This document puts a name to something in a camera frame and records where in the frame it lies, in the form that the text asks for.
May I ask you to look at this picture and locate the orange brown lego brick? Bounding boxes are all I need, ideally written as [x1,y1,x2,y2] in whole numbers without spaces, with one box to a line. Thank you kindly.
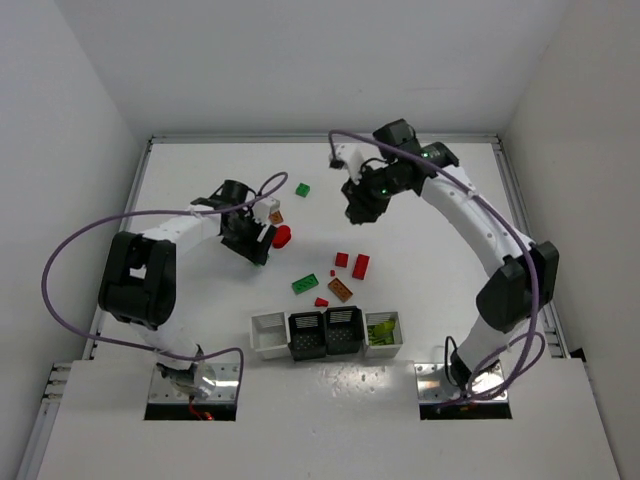
[270,211,284,225]

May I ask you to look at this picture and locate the lime square lego brick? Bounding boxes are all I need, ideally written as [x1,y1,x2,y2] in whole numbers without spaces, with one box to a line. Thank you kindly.
[367,320,396,346]

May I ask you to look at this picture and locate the green square lego brick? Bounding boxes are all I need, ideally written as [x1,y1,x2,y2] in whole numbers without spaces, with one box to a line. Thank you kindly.
[254,254,270,267]

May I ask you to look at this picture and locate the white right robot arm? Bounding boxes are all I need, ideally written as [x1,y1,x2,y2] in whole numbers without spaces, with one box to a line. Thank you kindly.
[329,119,559,395]

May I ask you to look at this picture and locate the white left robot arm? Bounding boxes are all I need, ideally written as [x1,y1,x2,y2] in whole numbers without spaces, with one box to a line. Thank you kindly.
[98,180,280,391]

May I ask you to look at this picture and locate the red round lego piece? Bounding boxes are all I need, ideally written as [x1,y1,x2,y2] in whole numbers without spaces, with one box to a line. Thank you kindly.
[272,225,292,249]

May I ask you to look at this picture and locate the red rectangular lego brick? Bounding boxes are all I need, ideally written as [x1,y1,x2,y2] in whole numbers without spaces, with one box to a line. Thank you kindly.
[352,254,370,280]

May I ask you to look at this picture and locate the red square lego brick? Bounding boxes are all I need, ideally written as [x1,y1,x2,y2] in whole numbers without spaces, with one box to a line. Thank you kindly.
[335,252,349,268]

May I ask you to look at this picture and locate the green long lego brick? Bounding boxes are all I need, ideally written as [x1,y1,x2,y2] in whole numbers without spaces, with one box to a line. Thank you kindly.
[291,273,319,295]

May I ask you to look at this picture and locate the green small lego brick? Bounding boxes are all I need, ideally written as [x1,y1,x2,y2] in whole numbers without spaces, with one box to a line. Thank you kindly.
[295,183,310,198]

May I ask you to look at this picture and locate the white bin far left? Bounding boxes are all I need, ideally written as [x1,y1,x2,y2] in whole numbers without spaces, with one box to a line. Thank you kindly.
[250,312,290,361]

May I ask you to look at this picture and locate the white bin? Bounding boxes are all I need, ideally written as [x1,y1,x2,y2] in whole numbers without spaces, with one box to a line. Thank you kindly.
[250,312,290,361]
[364,311,404,359]

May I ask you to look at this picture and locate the black bin left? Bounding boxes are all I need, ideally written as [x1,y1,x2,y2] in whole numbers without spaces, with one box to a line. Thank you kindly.
[288,311,327,362]

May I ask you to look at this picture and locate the black bin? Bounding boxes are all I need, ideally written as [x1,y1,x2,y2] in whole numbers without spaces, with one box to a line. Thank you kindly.
[324,306,364,356]
[288,311,327,362]

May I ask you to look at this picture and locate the black bin right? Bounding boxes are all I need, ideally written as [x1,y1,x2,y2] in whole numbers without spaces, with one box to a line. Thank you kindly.
[324,306,364,356]

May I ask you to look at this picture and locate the white bin far right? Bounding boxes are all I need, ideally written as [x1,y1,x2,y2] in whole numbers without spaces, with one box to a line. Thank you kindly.
[364,311,404,359]

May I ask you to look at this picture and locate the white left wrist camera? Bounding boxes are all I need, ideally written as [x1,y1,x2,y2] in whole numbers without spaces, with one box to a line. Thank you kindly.
[251,197,280,224]

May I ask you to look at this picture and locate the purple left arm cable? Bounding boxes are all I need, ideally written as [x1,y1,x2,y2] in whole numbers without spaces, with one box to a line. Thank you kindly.
[41,171,290,401]

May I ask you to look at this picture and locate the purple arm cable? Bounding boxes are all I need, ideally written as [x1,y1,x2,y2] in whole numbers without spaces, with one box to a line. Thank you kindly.
[327,130,547,406]
[41,171,290,401]

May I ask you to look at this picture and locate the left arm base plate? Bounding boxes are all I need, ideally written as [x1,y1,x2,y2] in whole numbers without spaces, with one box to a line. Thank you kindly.
[147,363,240,405]

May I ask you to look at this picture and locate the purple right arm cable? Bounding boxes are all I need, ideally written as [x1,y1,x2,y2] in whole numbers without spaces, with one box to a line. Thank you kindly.
[327,130,547,406]

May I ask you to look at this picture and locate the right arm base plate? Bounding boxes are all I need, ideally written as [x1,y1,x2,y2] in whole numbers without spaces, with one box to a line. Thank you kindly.
[413,361,510,404]

